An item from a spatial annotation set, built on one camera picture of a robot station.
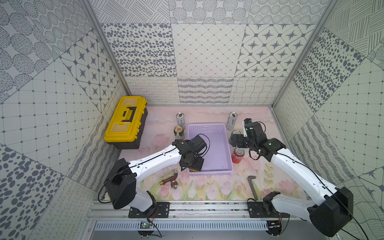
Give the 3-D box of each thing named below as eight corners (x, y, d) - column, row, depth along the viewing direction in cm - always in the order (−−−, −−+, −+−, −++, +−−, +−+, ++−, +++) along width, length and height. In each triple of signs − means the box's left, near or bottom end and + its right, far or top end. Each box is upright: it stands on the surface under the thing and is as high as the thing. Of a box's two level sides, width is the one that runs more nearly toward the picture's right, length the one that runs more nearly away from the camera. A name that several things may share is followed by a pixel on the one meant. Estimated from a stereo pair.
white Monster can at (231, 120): (226, 131, 108) (230, 118, 96) (225, 124, 112) (229, 111, 100) (233, 131, 108) (238, 118, 96) (232, 124, 112) (236, 111, 100)
